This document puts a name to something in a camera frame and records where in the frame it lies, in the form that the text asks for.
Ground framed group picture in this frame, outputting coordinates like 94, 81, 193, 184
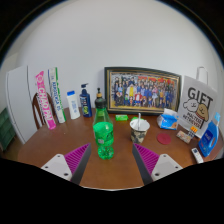
104, 66, 183, 117

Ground green plastic drink bottle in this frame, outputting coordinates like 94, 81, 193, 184
92, 97, 115, 160

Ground blue refill pouch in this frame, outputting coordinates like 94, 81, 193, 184
198, 112, 222, 158

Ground camouflage print paper cup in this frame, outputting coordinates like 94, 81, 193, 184
129, 118, 151, 145

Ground dark blue pump bottle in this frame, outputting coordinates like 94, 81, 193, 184
79, 83, 93, 118

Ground white printed gift bag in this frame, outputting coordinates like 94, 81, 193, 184
177, 66, 219, 138

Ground green crate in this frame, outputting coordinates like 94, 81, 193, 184
0, 107, 17, 153

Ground white cabinet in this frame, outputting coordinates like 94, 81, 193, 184
4, 65, 38, 145

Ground dark pump bottle yellow label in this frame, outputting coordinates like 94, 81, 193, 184
95, 87, 103, 100

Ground flat round red coaster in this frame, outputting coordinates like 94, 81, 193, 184
156, 132, 172, 146

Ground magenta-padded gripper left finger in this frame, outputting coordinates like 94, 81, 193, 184
40, 143, 92, 185

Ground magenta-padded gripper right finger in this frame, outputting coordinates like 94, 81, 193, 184
132, 143, 184, 186

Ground white remote control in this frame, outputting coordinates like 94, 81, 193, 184
190, 147, 204, 164

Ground small beige box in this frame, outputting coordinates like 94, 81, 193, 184
175, 130, 193, 145

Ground pink printed tube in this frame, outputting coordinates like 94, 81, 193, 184
35, 70, 58, 131

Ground white bottle with blue cap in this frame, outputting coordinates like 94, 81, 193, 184
66, 90, 81, 120

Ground green white printed tube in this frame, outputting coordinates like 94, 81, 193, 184
47, 67, 67, 124

